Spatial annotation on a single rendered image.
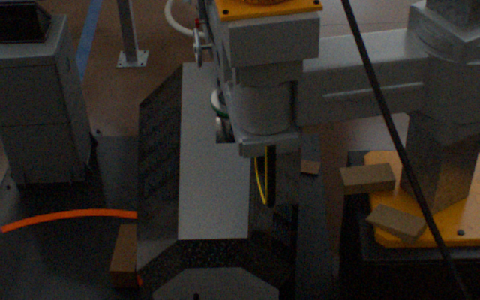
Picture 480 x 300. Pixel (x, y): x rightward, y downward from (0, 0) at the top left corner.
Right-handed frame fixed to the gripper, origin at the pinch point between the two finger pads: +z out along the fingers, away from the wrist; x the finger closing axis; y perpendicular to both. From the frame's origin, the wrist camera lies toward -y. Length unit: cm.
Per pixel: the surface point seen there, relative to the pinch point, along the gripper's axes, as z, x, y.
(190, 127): -3, 79, 60
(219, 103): -5, 77, 43
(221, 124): -3, 86, 50
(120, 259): 64, 67, 101
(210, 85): -1, 62, 35
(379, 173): -6, 151, 26
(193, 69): 1, 46, 33
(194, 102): -2, 66, 48
